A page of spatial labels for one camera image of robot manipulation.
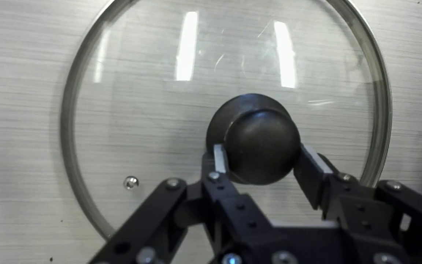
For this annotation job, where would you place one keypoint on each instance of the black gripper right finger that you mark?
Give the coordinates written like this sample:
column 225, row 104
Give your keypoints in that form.
column 366, row 207

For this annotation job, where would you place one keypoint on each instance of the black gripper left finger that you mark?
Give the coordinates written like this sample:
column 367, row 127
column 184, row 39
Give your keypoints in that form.
column 153, row 211

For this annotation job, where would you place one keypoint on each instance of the glass lid with black knob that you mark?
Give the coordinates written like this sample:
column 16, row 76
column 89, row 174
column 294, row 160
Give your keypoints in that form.
column 147, row 122

